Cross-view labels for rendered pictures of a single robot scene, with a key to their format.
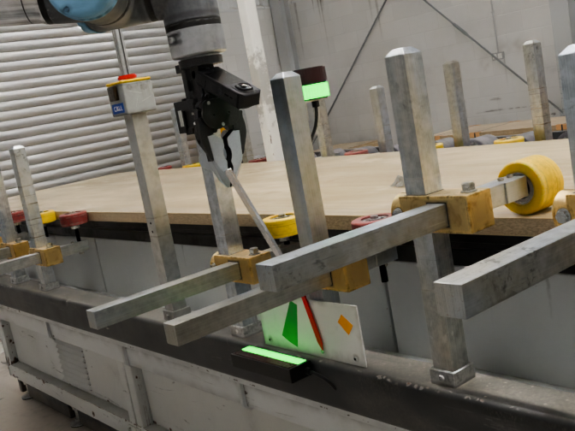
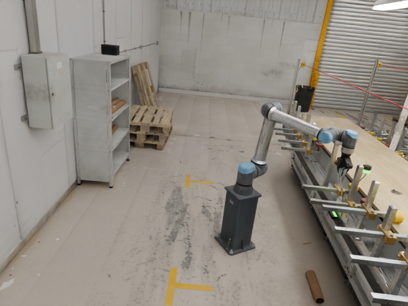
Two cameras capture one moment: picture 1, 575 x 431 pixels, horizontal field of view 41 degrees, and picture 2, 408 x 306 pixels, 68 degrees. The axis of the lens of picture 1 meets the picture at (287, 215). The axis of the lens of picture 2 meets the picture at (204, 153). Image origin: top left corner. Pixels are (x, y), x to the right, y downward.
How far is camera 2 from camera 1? 1.47 m
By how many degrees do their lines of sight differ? 40
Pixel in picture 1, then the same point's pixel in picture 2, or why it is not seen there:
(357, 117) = not seen: outside the picture
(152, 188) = (332, 160)
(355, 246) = (341, 210)
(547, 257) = (356, 233)
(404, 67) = (373, 185)
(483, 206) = (373, 216)
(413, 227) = (356, 212)
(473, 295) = (337, 231)
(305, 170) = (354, 184)
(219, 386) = not seen: hidden behind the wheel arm
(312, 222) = (351, 194)
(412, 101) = (372, 191)
